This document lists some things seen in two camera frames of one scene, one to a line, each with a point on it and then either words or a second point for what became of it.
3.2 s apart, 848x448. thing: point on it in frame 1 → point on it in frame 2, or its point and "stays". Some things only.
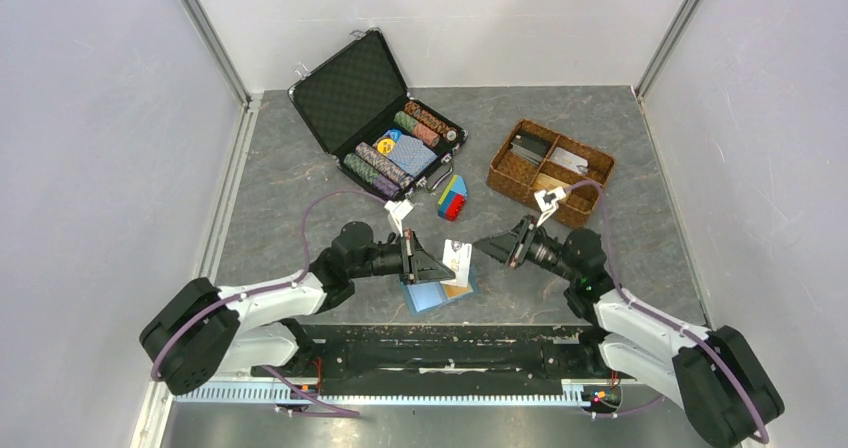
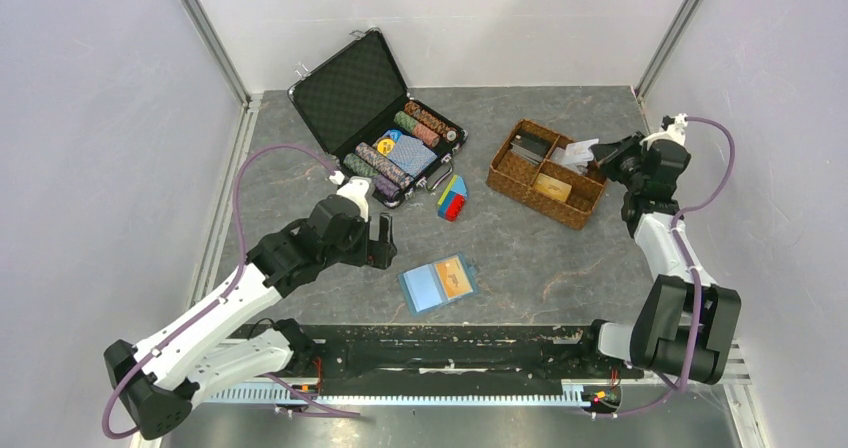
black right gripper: (509, 246) → (603, 151)
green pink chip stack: (421, 132) stays
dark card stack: (529, 149) stays
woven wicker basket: (535, 157) stays
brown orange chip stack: (413, 109) stays
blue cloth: (424, 296) stays
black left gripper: (417, 264) → (379, 253)
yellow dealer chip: (385, 145) stays
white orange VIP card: (457, 256) → (579, 152)
